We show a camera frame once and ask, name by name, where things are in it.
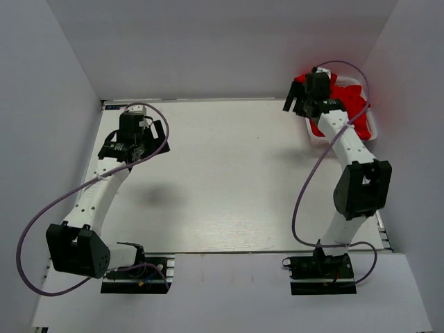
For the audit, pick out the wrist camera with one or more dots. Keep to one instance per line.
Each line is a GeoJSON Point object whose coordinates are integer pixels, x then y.
{"type": "Point", "coordinates": [137, 109]}
{"type": "Point", "coordinates": [317, 70]}

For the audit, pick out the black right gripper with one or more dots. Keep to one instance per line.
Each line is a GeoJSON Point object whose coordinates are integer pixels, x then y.
{"type": "Point", "coordinates": [297, 90]}

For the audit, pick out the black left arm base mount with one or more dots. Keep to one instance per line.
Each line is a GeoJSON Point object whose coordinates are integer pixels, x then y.
{"type": "Point", "coordinates": [144, 280]}

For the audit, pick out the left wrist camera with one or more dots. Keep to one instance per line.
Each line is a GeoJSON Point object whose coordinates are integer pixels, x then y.
{"type": "Point", "coordinates": [137, 109]}

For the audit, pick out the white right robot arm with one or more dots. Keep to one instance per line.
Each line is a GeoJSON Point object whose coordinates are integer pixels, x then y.
{"type": "Point", "coordinates": [363, 186]}

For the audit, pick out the white plastic basket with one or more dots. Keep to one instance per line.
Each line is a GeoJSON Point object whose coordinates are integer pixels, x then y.
{"type": "Point", "coordinates": [350, 114]}

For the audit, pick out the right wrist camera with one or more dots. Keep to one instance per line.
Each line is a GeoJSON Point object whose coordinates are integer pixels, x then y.
{"type": "Point", "coordinates": [317, 70]}

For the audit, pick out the red t-shirts pile in basket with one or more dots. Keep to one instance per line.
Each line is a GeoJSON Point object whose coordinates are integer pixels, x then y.
{"type": "Point", "coordinates": [354, 104]}

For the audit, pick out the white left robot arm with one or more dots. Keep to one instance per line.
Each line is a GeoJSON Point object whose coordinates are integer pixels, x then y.
{"type": "Point", "coordinates": [75, 245]}

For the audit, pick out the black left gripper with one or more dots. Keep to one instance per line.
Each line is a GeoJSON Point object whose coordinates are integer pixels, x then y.
{"type": "Point", "coordinates": [159, 130]}

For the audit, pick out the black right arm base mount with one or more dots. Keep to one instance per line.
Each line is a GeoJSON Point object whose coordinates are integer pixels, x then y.
{"type": "Point", "coordinates": [320, 276]}

